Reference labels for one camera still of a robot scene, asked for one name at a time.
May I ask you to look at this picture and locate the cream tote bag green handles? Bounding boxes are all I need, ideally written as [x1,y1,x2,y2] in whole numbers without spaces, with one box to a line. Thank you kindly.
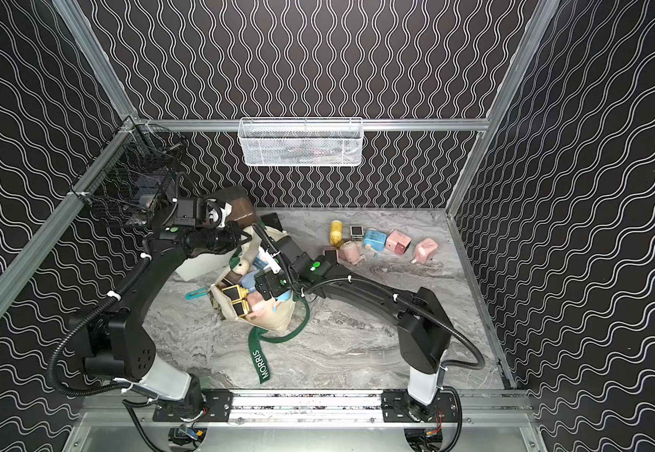
[209,227,310,383]

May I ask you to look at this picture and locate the gold square pencil sharpener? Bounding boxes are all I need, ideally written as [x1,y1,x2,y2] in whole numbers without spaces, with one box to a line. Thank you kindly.
[350,225,364,241]

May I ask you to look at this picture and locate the blue pencil sharpener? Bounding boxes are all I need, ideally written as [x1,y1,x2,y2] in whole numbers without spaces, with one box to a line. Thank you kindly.
[362,229,388,252]

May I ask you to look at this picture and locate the pink box pencil sharpener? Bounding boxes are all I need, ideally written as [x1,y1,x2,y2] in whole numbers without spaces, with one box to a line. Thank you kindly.
[385,230,412,255]

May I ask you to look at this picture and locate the pink rounded pencil sharpener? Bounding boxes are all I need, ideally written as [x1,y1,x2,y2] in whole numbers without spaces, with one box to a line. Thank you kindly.
[411,238,440,265]

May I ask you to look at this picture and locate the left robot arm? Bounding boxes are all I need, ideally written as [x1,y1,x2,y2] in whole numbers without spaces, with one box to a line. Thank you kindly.
[47,195,248,417]

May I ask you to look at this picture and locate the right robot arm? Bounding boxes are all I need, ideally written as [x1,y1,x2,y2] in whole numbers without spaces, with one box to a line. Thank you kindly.
[256,229,486,406]

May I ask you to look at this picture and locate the white brown storage box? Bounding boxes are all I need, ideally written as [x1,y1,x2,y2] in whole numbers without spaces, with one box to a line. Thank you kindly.
[169,186,258,281]

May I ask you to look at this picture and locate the pink sharpener in bag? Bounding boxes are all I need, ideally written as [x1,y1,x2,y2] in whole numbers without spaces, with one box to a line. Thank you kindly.
[247,299,275,320]

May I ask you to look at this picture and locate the gold sharpener in bag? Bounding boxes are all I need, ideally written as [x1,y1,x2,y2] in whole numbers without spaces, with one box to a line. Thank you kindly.
[220,284,250,318]

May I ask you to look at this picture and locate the teal utility knife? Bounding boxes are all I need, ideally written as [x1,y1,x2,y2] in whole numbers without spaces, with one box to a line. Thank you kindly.
[185,287,211,299]

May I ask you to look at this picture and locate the black wire basket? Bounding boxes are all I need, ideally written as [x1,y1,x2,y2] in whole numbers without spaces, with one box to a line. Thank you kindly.
[78,125,188,230]

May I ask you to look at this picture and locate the white wire basket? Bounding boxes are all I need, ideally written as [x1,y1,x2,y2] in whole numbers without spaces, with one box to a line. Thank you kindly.
[237,117,365,167]

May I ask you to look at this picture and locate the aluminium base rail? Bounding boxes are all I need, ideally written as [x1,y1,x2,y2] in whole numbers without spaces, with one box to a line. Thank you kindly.
[72,386,543,428]

